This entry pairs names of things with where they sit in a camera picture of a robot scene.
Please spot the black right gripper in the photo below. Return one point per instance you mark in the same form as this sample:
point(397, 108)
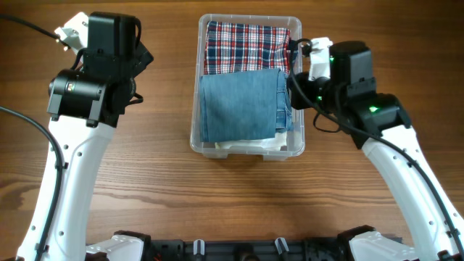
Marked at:
point(300, 84)

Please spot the blue jeans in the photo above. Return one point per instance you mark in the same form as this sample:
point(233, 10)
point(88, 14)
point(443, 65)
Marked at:
point(248, 105)

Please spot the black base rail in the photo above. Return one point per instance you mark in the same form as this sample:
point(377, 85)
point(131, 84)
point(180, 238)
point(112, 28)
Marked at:
point(278, 249)

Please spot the red blue plaid shirt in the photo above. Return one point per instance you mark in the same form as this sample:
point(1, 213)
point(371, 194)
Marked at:
point(236, 47)

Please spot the clear plastic storage bin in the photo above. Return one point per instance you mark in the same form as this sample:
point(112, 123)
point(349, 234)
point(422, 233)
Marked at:
point(295, 142)

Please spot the white printed shirt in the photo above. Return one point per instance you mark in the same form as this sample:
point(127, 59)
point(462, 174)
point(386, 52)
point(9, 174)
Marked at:
point(272, 144)

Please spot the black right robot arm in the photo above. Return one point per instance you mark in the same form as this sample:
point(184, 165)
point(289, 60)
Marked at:
point(381, 128)

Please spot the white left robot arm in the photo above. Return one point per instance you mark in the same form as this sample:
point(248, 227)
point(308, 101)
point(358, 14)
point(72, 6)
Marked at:
point(84, 109)

